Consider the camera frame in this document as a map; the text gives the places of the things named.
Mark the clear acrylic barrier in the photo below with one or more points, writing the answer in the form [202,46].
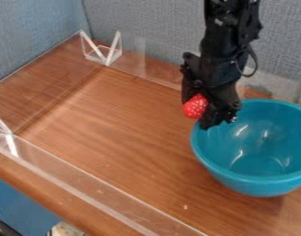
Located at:
[125,55]
[118,205]

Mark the clear acrylic front barrier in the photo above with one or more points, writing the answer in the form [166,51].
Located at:
[118,205]

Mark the blue plastic bowl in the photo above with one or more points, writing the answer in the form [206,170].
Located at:
[253,155]

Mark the clear acrylic back barrier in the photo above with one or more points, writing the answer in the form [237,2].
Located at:
[125,55]

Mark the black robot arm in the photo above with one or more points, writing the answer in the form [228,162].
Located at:
[232,27]

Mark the red strawberry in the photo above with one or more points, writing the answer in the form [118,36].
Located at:
[194,107]

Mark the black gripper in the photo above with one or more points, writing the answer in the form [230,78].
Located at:
[212,76]

